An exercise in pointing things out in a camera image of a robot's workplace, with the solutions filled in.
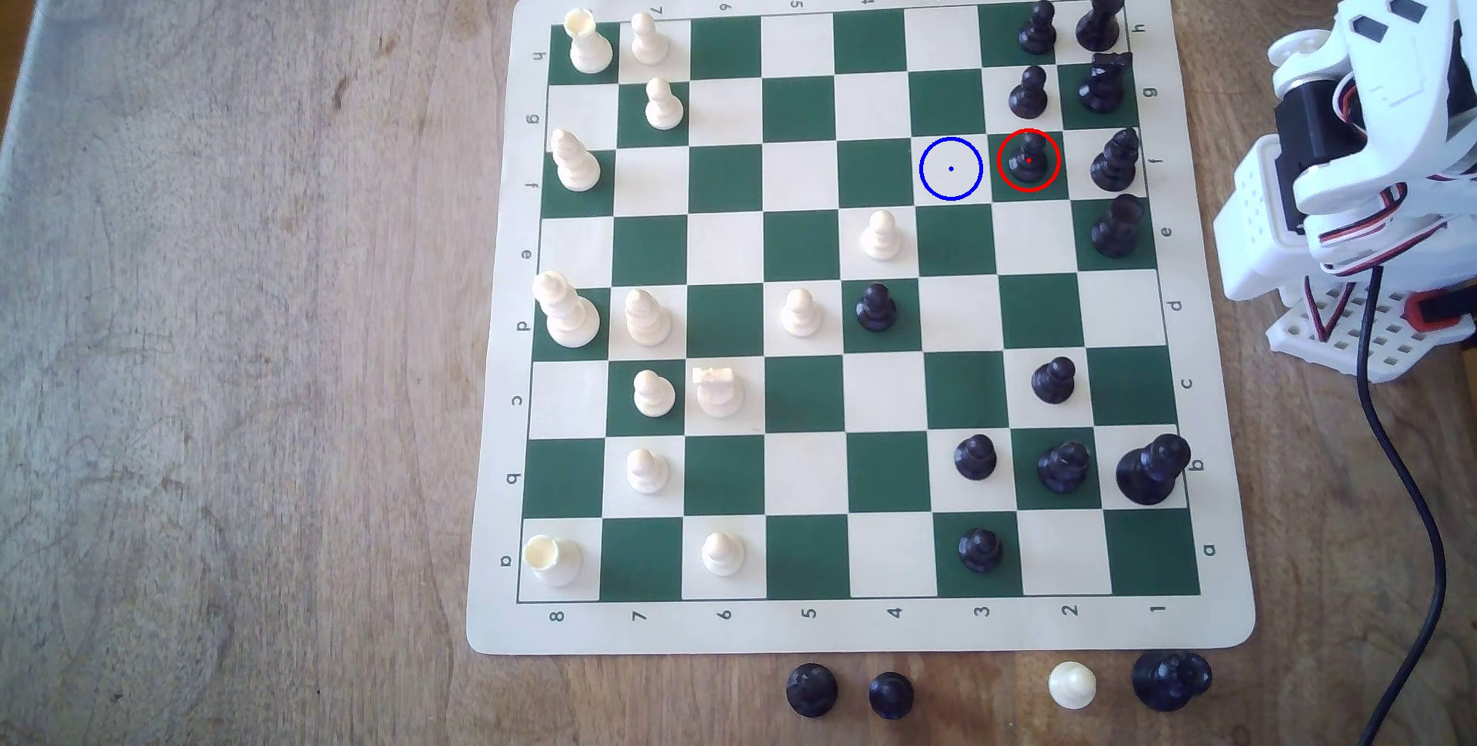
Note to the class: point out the black chess pawn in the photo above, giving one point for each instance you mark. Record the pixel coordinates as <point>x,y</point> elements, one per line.
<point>1037,31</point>
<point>876,310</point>
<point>1028,161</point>
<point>1052,381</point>
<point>1028,95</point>
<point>891,697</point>
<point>975,458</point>
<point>981,551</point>

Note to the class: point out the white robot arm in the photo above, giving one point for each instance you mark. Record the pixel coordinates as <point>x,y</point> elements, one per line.
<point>1408,71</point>

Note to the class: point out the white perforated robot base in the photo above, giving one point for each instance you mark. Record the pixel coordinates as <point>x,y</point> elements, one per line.
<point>1391,352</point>

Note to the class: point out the white chess pawn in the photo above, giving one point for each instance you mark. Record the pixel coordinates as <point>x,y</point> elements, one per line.
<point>653,394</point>
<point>881,237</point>
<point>646,473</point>
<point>1072,686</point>
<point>722,555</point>
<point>662,106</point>
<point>800,315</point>
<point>649,40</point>

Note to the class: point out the white chess knight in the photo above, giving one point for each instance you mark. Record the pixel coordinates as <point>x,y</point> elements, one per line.
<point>718,392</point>

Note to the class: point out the white chess bishop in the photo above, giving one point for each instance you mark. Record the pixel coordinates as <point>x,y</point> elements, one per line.
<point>575,164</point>
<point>646,319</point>

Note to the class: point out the white chess queen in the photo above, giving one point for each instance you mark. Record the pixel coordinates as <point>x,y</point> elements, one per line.
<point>565,314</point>

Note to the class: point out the white chess rook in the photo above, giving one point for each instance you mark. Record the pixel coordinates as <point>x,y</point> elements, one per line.
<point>552,560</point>
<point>589,48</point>

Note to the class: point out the green and cream chess mat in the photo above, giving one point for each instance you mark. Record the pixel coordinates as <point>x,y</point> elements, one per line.
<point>808,619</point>

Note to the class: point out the black chess king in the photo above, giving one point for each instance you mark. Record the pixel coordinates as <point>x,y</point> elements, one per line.
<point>1117,227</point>

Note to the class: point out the black chess queen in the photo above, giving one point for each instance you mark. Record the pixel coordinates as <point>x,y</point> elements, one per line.
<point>1149,471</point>

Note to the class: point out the black chess knight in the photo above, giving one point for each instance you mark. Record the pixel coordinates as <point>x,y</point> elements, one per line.
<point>1103,84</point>

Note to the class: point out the black chess rook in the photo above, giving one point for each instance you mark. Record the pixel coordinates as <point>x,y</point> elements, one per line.
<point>1169,681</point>
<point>1099,22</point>

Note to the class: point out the black pawn off-board bottom left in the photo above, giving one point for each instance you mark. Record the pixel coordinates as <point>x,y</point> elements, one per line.
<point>811,691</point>

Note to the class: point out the red clamp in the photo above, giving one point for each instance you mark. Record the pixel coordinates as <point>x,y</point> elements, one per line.
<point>1437,314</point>

